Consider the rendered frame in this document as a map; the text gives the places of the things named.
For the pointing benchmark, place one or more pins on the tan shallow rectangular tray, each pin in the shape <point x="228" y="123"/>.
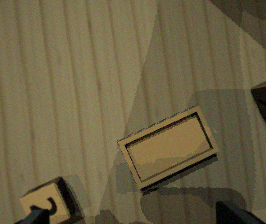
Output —
<point x="168" y="146"/>

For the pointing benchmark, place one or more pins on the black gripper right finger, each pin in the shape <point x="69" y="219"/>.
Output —
<point x="228" y="212"/>

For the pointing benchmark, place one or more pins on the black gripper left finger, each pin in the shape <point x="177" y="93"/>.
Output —
<point x="37" y="216"/>

